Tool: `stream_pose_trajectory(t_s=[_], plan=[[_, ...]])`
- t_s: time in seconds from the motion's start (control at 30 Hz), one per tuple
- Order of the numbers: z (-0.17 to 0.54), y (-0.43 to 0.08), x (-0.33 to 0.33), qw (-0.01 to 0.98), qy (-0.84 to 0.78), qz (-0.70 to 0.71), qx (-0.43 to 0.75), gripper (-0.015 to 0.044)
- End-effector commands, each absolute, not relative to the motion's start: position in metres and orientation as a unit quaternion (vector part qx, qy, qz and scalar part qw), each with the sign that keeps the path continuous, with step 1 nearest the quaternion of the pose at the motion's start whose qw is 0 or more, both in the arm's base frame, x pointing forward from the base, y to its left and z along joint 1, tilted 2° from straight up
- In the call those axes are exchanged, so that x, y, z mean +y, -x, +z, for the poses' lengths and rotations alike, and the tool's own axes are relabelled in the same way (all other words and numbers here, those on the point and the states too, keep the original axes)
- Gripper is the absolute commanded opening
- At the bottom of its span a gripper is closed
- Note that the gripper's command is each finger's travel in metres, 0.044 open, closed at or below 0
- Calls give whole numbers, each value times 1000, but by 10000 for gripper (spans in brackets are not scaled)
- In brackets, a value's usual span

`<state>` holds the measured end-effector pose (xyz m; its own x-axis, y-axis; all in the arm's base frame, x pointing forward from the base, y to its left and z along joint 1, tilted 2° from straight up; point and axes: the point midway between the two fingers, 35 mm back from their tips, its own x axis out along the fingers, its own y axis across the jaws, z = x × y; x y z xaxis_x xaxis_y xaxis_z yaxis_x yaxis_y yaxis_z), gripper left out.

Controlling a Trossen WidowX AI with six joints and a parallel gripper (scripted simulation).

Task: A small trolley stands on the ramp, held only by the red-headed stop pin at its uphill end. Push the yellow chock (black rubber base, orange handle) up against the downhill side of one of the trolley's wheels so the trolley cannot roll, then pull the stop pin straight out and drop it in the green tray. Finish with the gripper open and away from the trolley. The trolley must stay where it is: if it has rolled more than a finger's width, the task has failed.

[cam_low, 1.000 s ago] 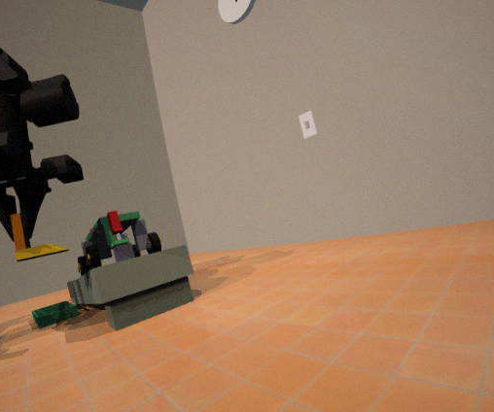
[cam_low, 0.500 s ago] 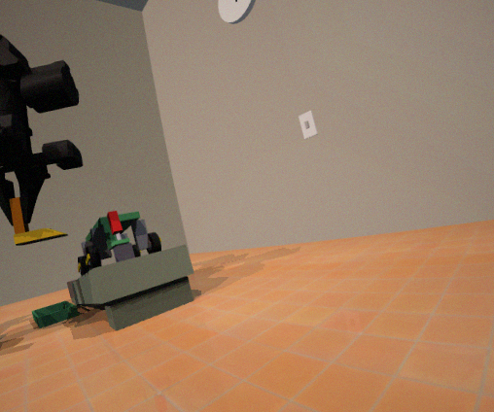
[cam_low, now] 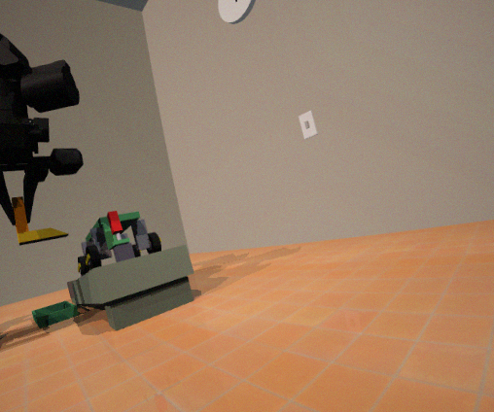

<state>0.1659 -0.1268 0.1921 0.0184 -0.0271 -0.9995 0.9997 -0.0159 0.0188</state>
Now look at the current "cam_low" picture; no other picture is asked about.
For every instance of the red-headed pin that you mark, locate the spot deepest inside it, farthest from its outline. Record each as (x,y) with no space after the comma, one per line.
(115,224)

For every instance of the yellow wedge chock with orange handle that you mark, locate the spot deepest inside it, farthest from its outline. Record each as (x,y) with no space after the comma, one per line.
(24,235)

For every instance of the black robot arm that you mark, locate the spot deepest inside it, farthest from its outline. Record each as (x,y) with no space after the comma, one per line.
(45,87)

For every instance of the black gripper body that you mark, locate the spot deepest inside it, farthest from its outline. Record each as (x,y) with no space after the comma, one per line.
(62,162)

